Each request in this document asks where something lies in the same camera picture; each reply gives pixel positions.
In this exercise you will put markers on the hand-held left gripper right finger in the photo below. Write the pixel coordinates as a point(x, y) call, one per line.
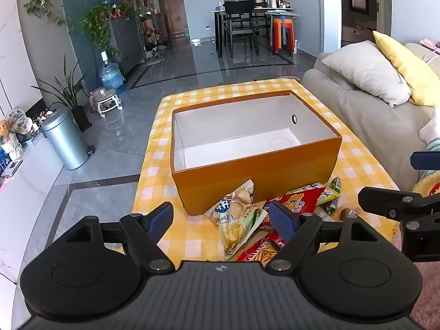
point(282, 221)

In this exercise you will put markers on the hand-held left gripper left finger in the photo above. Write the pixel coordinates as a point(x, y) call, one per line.
point(160, 221)

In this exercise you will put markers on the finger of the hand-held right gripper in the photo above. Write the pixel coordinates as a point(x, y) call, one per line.
point(426, 161)
point(381, 201)

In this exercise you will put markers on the red snack packet round logo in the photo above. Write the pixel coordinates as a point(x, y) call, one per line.
point(302, 201)

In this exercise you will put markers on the red fries snack packet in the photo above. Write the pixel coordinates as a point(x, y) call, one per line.
point(256, 252)

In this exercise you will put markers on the orange cardboard box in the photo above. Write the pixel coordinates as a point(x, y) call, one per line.
point(257, 165)

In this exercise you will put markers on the pale striped clothing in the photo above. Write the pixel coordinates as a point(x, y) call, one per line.
point(433, 144)

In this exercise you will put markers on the yellow plush clothing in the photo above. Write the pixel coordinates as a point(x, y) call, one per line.
point(424, 185)

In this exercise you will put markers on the yellow checked tablecloth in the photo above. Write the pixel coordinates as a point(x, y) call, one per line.
point(156, 165)

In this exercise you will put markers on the pink fluffy cloth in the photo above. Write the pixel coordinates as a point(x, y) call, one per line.
point(428, 299)

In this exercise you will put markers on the beige sofa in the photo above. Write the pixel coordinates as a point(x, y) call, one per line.
point(361, 127)

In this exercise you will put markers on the yellow pillow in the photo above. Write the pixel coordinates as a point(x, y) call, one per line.
point(412, 72)

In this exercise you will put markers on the beige pillow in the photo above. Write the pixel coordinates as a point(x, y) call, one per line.
point(367, 72)

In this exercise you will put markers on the silver trash can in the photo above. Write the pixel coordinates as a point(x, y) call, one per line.
point(65, 141)

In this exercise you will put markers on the white low cabinet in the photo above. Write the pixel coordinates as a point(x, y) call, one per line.
point(31, 206)

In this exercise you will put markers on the white rolling stool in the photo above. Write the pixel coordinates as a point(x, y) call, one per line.
point(108, 101)

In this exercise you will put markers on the blue water jug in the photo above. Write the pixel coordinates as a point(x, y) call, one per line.
point(111, 75)

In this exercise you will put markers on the long-leaf potted plant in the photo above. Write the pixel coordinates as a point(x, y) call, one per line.
point(70, 96)

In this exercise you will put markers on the white tablet device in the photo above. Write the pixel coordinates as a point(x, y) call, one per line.
point(10, 169)

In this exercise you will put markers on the white basket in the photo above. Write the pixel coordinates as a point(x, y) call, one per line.
point(13, 149)

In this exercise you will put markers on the round printed fan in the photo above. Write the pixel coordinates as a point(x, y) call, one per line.
point(15, 118)

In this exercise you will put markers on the teddy bear plush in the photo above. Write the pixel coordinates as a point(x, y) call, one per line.
point(4, 129)

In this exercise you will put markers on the grey cabinet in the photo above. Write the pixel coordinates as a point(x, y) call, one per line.
point(129, 41)

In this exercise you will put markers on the stacked orange stools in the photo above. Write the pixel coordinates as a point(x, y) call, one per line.
point(282, 32)

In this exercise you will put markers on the bushy green pothos plant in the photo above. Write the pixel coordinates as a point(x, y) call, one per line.
point(98, 24)

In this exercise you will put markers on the brown door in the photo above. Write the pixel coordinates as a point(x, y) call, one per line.
point(171, 10)

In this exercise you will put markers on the black dining chair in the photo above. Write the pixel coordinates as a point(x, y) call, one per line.
point(239, 8)

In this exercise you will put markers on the dining table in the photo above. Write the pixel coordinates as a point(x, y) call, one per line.
point(220, 12)

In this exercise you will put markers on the tissue box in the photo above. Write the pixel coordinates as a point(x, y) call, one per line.
point(219, 7)

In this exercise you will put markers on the trailing vine plant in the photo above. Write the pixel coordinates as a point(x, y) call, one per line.
point(43, 8)

